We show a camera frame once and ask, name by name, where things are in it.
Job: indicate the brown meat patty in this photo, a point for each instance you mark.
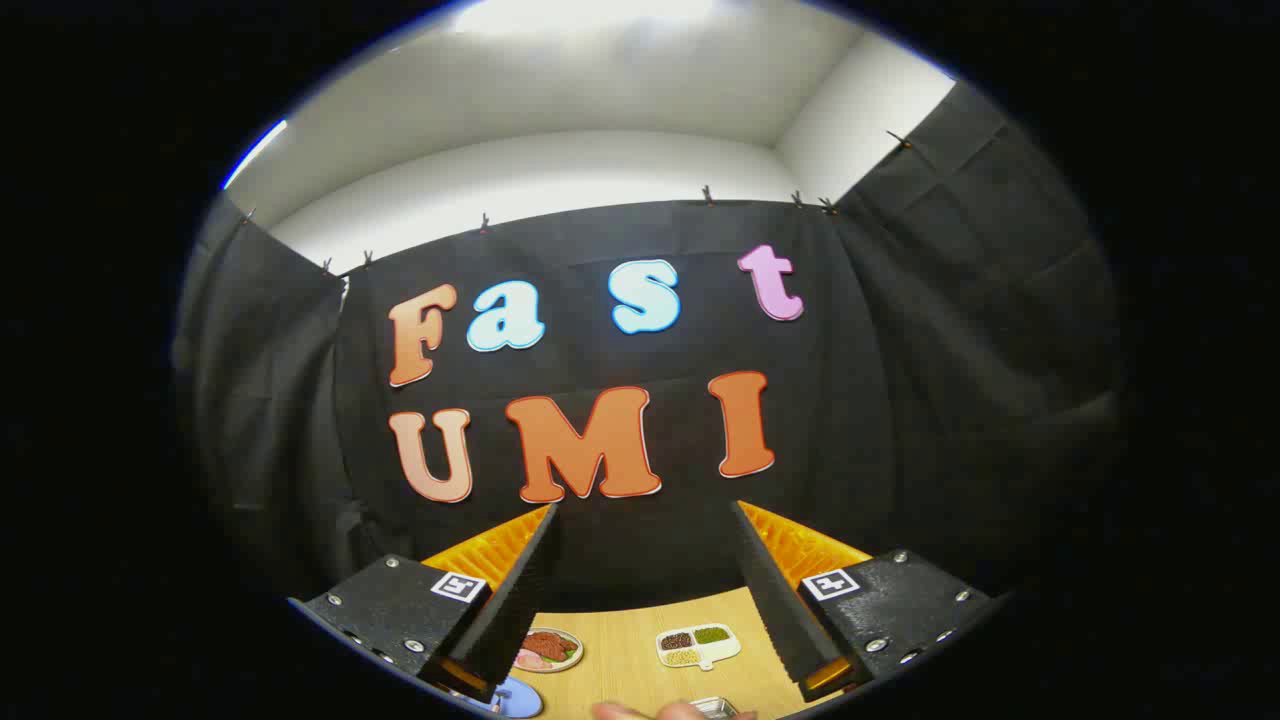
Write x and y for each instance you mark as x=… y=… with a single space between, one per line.
x=547 y=644

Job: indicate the white divided tray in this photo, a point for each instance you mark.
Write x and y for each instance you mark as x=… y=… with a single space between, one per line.
x=722 y=650

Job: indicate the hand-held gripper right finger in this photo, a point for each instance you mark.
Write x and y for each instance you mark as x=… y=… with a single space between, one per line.
x=775 y=600

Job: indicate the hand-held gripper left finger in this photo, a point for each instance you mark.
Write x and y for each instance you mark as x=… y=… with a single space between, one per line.
x=520 y=600

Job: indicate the pink ham slice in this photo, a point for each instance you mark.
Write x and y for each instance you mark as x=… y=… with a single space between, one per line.
x=530 y=659

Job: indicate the pile of yellow beans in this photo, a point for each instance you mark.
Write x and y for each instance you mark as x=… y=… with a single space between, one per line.
x=682 y=657

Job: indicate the pile of green beans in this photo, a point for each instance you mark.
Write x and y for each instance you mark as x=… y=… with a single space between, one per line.
x=711 y=634

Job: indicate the beige oval food plate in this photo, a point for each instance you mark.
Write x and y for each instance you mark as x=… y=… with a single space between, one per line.
x=570 y=660

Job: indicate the pile of dark brown beans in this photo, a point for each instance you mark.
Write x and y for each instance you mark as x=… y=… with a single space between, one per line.
x=676 y=640

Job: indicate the blue round plate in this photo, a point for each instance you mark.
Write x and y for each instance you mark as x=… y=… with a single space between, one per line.
x=520 y=700

